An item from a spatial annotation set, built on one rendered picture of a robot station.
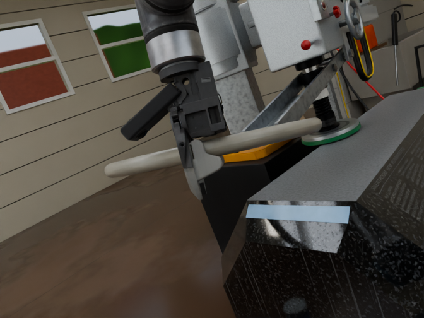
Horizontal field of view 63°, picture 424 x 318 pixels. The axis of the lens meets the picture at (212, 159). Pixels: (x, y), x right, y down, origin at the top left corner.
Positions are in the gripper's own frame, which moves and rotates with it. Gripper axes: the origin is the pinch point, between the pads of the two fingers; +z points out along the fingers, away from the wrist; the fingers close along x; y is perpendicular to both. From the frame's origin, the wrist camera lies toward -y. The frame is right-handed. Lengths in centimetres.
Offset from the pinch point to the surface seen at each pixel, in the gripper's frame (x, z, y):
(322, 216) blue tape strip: 24.2, 15.0, 23.3
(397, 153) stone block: 41, 7, 50
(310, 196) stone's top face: 30.7, 11.2, 22.8
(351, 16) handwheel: 69, -39, 57
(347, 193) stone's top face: 25.3, 11.4, 30.3
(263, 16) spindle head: 65, -46, 27
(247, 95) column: 123, -29, 19
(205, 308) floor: 133, 80, -31
